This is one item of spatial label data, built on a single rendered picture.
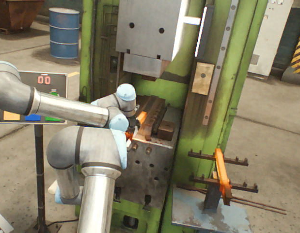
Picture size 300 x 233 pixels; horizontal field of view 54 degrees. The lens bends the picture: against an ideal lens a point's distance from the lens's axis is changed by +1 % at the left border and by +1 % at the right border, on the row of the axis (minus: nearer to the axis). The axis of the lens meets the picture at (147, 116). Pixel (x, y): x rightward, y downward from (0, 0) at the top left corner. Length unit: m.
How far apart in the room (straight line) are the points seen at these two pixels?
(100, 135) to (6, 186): 2.00
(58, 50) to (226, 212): 5.13
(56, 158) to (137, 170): 0.90
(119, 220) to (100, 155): 1.30
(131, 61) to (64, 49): 4.68
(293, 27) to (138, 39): 6.04
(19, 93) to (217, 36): 1.02
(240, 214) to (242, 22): 0.98
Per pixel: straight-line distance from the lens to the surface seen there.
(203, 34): 1.55
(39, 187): 2.07
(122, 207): 1.94
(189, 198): 1.67
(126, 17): 1.51
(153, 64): 1.51
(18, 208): 2.57
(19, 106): 0.97
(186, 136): 1.78
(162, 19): 1.46
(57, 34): 6.14
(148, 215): 1.93
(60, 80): 1.66
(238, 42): 1.60
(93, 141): 0.85
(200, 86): 1.63
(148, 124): 1.63
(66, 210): 2.50
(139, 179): 1.77
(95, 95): 1.83
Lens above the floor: 1.74
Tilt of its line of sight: 26 degrees down
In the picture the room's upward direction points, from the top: 8 degrees clockwise
